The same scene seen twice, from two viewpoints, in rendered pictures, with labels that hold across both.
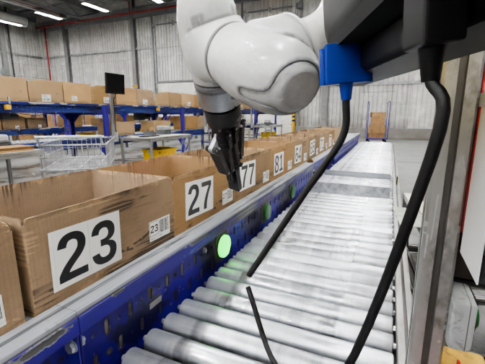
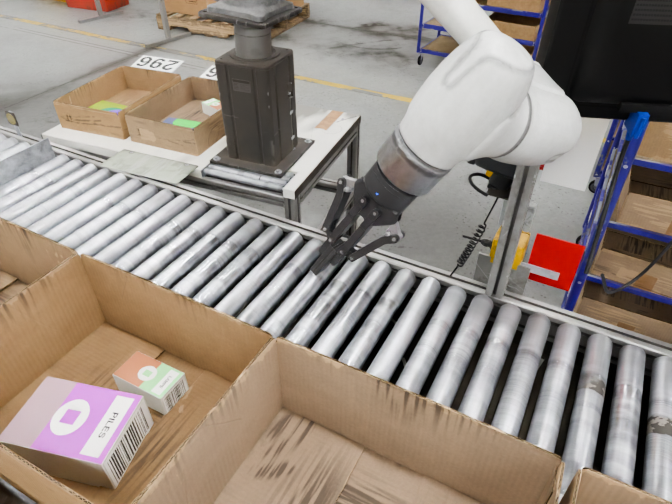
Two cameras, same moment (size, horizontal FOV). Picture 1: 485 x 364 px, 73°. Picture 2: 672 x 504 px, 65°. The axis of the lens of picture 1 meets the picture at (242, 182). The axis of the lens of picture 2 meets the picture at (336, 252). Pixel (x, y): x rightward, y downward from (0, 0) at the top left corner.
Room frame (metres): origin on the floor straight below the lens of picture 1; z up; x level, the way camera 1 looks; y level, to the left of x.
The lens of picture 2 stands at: (0.72, 0.67, 1.60)
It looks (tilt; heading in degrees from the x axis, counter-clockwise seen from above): 39 degrees down; 274
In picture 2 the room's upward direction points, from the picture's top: straight up
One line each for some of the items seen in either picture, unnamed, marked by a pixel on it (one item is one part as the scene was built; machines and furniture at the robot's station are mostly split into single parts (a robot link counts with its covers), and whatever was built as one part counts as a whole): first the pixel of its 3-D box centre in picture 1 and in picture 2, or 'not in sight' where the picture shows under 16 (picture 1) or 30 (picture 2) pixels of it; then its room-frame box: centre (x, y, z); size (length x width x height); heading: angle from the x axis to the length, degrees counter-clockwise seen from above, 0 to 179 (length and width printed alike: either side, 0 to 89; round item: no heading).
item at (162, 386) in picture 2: not in sight; (151, 382); (1.05, 0.17, 0.91); 0.10 x 0.06 x 0.05; 157
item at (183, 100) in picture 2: not in sight; (193, 113); (1.36, -1.07, 0.80); 0.38 x 0.28 x 0.10; 71
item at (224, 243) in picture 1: (225, 245); not in sight; (0.95, 0.05, 0.81); 0.07 x 0.01 x 0.07; 156
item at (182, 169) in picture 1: (172, 188); (110, 393); (1.08, 0.24, 0.96); 0.39 x 0.29 x 0.17; 156
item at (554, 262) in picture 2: not in sight; (539, 259); (0.33, -0.26, 0.85); 0.16 x 0.01 x 0.13; 156
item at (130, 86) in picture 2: not in sight; (123, 99); (1.66, -1.16, 0.80); 0.38 x 0.28 x 0.10; 74
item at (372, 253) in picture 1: (319, 248); (201, 275); (1.13, -0.28, 0.72); 0.52 x 0.05 x 0.05; 66
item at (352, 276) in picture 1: (307, 271); (265, 301); (0.95, -0.21, 0.72); 0.52 x 0.05 x 0.05; 66
